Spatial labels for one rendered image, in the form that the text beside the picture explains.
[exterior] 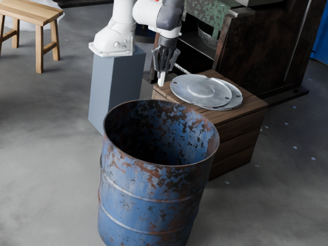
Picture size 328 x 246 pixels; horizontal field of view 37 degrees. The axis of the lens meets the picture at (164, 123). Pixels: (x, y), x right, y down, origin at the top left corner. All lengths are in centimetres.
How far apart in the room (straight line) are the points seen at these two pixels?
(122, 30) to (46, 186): 77
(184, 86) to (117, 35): 39
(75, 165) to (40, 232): 44
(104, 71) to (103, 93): 12
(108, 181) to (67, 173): 53
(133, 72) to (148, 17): 50
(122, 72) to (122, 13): 28
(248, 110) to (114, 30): 71
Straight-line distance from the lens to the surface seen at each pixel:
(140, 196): 170
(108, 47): 229
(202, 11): 274
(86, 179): 224
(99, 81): 244
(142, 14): 195
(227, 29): 255
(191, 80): 237
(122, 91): 241
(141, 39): 359
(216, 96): 229
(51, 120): 261
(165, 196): 169
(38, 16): 296
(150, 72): 307
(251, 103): 235
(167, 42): 206
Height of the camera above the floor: 144
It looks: 32 degrees down
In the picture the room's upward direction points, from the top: 11 degrees clockwise
